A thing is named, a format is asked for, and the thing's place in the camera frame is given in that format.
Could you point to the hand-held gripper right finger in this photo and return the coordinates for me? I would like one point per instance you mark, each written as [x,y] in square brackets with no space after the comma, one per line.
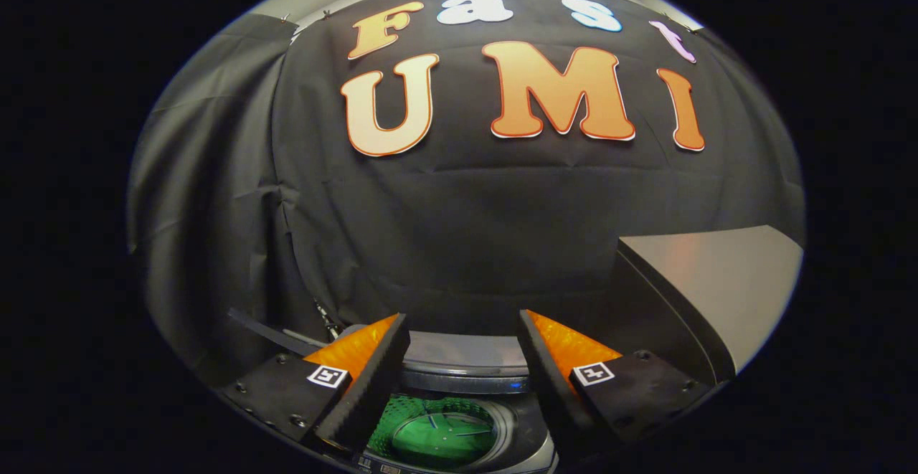
[552,388]

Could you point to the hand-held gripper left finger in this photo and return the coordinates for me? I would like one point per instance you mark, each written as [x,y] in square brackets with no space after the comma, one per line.
[369,395]

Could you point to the grey washing machine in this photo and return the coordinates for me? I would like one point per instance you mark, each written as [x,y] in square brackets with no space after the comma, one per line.
[384,464]

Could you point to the green polo shirt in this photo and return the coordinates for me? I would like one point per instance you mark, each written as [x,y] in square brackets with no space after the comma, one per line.
[445,438]

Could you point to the black slanted bar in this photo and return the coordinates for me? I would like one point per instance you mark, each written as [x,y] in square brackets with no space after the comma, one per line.
[272,332]

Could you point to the black backdrop cloth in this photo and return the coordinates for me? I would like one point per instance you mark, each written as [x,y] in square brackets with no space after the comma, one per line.
[466,244]

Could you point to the grey metal cabinet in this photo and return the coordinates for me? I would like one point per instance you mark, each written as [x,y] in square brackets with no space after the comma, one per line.
[717,280]

